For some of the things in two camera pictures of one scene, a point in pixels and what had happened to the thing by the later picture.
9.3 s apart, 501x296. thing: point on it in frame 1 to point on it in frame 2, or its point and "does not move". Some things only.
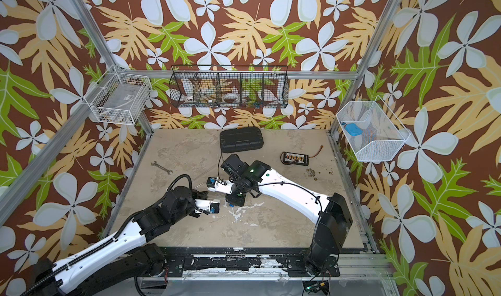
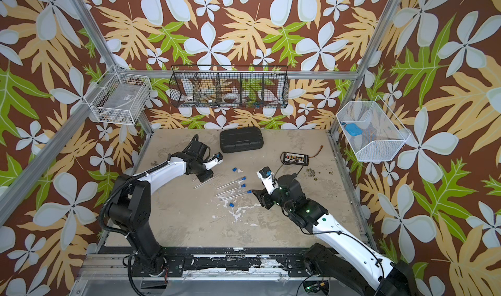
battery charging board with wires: x=296 y=158 does not move
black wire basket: x=227 y=86 does not move
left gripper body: x=196 y=195 to x=203 y=173
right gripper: x=235 y=201 to x=263 y=197
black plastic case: x=240 y=139 does not move
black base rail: x=276 y=262 does not move
